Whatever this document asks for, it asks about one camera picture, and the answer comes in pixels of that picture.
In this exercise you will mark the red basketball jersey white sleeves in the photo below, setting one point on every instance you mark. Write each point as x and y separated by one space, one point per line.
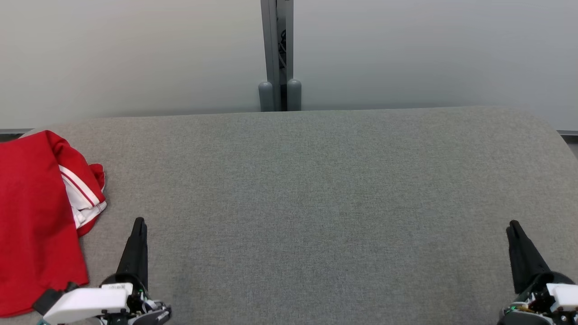
31 216

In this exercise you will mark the grey cylindrical post foot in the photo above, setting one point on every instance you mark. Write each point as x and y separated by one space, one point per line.
294 95
266 97

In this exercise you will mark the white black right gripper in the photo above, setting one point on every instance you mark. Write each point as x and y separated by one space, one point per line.
560 298

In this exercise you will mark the grey partition post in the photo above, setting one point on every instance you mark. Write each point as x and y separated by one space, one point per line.
272 40

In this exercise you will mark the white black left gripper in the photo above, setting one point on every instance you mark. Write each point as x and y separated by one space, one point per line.
90 304

